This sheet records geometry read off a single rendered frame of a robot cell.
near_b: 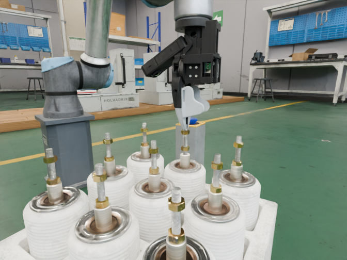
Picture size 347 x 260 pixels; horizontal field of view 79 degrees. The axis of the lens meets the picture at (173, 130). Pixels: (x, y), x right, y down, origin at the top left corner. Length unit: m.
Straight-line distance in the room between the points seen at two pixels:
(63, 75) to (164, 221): 0.70
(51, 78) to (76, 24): 6.10
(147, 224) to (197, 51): 0.33
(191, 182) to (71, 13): 6.73
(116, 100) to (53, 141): 1.79
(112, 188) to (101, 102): 2.17
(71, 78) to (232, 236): 0.79
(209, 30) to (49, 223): 0.41
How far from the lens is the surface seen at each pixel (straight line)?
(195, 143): 0.63
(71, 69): 0.94
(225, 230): 0.33
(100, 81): 0.97
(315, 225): 0.85
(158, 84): 3.07
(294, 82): 5.39
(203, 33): 0.43
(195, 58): 0.42
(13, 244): 0.48
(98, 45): 0.93
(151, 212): 0.38
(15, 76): 8.75
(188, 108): 0.43
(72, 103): 0.93
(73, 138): 0.93
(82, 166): 0.98
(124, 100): 2.70
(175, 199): 0.22
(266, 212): 0.51
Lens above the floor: 0.45
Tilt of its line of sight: 14 degrees down
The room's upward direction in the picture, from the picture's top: straight up
